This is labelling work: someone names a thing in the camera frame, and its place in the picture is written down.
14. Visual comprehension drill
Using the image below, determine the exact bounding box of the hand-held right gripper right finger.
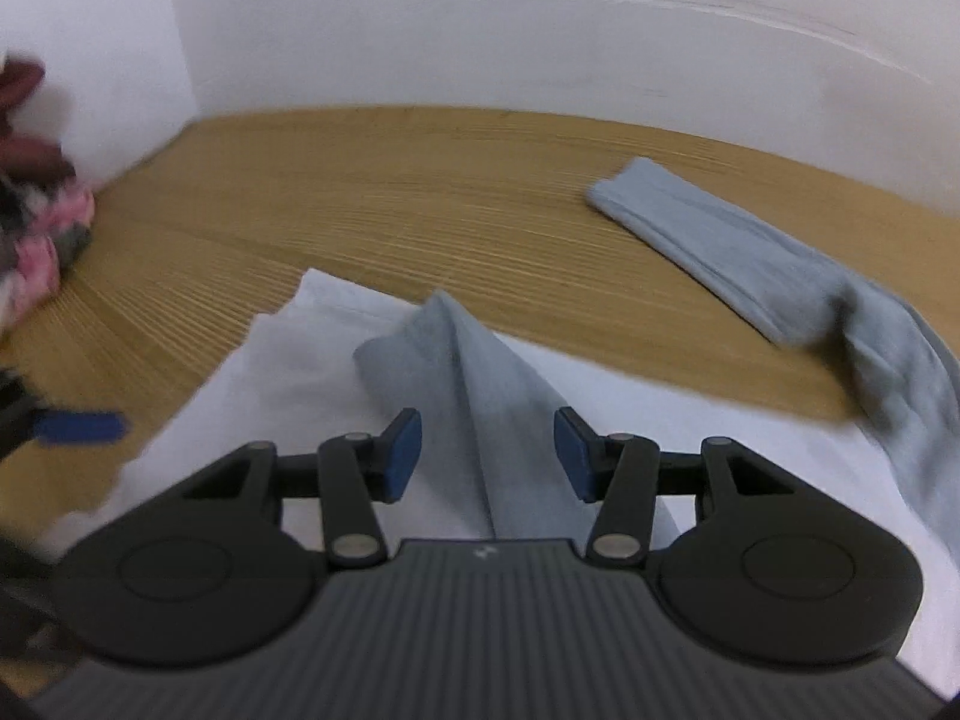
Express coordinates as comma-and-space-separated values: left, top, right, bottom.
553, 406, 796, 569

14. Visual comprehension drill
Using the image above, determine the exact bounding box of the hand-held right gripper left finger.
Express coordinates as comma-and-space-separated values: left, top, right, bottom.
180, 409, 422, 569

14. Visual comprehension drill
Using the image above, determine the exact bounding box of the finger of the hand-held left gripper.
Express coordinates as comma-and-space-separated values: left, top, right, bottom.
34, 409, 130, 449

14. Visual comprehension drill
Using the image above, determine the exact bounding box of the white shirt with blue sleeves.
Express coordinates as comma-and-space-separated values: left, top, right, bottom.
45, 156, 960, 720

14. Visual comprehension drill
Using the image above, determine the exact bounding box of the pink garment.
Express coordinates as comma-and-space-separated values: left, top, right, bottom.
0, 180, 97, 316

